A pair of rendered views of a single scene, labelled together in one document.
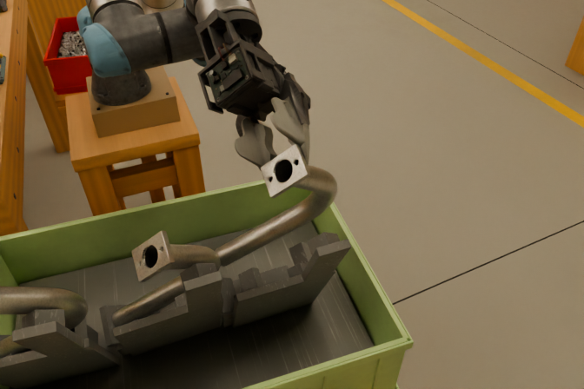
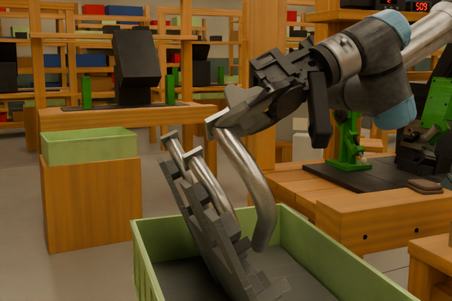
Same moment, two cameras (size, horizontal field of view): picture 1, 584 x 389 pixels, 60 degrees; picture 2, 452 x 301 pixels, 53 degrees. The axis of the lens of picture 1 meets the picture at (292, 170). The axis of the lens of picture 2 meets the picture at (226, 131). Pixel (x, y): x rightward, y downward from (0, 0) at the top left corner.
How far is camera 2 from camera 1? 0.84 m
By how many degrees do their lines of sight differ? 84
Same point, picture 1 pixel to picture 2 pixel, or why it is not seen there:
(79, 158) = (413, 242)
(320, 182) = (229, 152)
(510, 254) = not seen: outside the picture
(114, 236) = (315, 250)
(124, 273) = (298, 278)
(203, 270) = (197, 187)
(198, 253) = (208, 181)
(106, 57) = not seen: hidden behind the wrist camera
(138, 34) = not seen: hidden behind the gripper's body
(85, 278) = (289, 264)
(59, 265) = (293, 249)
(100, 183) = (420, 278)
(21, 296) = (175, 150)
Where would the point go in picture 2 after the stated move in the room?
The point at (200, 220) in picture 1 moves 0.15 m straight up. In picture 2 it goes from (356, 288) to (359, 217)
